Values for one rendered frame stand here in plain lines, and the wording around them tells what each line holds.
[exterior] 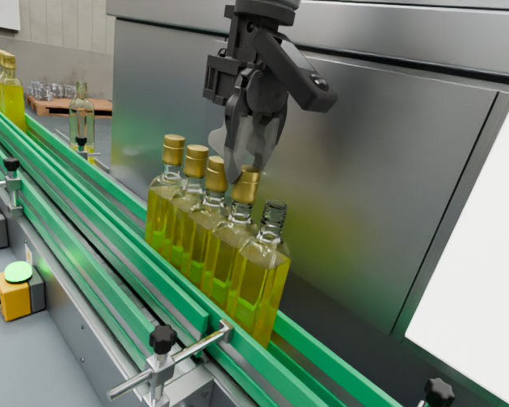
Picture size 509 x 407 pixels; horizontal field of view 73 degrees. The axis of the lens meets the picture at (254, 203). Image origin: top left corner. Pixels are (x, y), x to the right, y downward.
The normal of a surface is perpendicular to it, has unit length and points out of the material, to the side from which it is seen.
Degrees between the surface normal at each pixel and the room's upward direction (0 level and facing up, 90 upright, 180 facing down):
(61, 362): 0
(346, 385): 90
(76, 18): 90
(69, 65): 90
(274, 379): 90
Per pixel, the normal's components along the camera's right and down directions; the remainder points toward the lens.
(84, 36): 0.60, 0.41
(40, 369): 0.18, -0.91
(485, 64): -0.69, 0.15
